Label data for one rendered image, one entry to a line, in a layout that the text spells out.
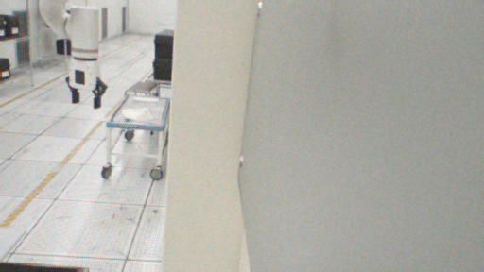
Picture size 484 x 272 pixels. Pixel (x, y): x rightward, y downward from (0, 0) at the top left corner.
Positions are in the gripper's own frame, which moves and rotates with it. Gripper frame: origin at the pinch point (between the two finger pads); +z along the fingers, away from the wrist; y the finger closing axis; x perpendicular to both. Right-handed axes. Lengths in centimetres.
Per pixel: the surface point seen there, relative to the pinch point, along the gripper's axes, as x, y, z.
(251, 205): -88, 88, -29
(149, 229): 77, -22, 101
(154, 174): 137, -59, 95
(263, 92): -87, 88, -34
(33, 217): 51, -91, 101
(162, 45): 279, -146, 15
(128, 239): 62, -28, 101
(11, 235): -73, 54, -7
